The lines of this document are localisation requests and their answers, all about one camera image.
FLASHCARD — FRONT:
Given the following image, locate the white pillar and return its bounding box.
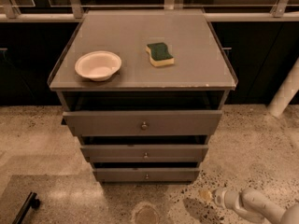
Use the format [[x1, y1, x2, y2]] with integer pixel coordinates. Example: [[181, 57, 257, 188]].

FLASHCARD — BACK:
[[268, 58, 299, 117]]

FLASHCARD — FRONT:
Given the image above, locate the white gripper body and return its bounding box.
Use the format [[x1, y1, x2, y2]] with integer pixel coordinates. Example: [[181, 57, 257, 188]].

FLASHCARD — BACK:
[[213, 188, 242, 214]]

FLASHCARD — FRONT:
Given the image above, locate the grey drawer cabinet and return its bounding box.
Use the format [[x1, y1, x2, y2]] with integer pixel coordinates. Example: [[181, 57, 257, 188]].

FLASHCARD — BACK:
[[48, 9, 237, 170]]

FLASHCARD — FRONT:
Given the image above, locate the grey middle drawer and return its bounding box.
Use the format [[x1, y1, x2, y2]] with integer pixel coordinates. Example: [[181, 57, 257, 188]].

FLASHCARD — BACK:
[[80, 145, 208, 162]]

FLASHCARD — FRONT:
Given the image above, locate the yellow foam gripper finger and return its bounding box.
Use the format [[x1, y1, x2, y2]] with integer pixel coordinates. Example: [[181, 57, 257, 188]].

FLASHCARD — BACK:
[[199, 189, 212, 203]]

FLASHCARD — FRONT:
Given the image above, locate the grey bottom drawer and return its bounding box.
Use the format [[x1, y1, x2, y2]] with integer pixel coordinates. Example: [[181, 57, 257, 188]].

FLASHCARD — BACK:
[[93, 168, 199, 182]]

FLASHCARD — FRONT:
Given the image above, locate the green yellow sponge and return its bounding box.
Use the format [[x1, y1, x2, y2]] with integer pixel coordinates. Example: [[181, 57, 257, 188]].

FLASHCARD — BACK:
[[146, 42, 175, 67]]

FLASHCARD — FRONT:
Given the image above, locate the metal railing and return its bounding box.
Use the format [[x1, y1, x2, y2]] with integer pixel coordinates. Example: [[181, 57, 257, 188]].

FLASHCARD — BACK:
[[0, 0, 299, 22]]

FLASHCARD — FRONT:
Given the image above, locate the white paper bowl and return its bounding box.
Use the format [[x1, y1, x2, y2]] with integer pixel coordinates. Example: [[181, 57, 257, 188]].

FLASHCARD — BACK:
[[75, 51, 121, 81]]

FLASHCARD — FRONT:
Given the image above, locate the grey top drawer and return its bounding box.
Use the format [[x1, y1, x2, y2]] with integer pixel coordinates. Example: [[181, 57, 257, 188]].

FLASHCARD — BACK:
[[63, 110, 222, 136]]

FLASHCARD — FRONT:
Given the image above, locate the grey drawer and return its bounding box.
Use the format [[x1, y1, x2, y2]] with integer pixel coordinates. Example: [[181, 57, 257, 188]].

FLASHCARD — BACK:
[[63, 110, 222, 136], [93, 168, 199, 182], [80, 145, 208, 162]]

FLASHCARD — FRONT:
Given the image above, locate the black bar on floor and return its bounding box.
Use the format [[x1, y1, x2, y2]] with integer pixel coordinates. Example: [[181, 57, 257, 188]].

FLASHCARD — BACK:
[[12, 192, 41, 224]]

